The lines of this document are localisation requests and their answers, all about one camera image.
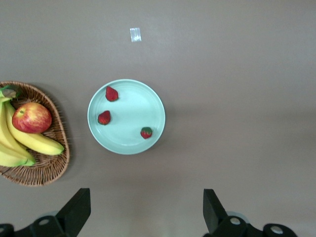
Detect medium yellow banana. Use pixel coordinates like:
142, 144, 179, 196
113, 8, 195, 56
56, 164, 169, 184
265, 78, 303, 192
0, 96, 37, 167

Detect pale green round plate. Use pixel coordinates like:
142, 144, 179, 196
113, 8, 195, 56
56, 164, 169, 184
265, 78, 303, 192
87, 79, 166, 156

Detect yellow banana bunch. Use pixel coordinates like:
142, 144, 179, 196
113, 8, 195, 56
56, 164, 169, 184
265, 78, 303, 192
0, 144, 29, 168

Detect red strawberry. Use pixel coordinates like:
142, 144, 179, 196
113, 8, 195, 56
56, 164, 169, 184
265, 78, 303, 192
140, 126, 154, 140
105, 86, 119, 102
97, 110, 112, 126

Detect small clear tape piece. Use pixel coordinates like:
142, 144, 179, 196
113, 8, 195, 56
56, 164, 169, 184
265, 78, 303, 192
129, 27, 142, 43

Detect red apple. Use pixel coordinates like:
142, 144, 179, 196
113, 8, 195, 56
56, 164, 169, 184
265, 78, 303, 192
11, 102, 53, 134

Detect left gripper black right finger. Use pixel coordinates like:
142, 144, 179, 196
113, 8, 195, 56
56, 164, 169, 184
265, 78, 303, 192
203, 189, 262, 237

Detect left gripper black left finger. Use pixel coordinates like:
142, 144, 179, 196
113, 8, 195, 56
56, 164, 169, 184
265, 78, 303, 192
27, 188, 91, 237

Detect small yellow banana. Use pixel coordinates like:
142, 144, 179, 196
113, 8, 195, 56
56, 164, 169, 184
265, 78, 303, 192
4, 100, 66, 156

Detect brown wicker basket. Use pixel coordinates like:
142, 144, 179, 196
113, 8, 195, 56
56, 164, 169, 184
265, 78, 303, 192
0, 81, 71, 187

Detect brown table cover sheet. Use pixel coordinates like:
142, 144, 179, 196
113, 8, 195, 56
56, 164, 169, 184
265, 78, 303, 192
0, 0, 316, 237

